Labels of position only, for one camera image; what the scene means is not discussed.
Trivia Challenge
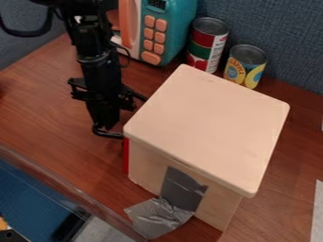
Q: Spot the yellow blue can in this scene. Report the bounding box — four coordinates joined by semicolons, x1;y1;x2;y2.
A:
222;43;269;90

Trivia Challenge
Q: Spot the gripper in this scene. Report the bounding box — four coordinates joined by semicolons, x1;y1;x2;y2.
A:
66;56;149;131

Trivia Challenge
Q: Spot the black cable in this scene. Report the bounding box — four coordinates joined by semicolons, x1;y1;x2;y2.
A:
0;7;58;38

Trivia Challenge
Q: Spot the toy microwave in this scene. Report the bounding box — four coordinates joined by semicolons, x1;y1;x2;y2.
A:
104;0;200;67

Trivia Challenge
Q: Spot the red green white can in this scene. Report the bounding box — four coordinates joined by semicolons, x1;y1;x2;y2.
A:
184;16;231;75

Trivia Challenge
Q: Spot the grey tape strip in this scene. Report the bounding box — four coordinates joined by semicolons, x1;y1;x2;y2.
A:
123;165;210;240

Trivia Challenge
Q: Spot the cabinet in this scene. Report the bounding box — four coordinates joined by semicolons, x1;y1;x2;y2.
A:
122;63;292;233

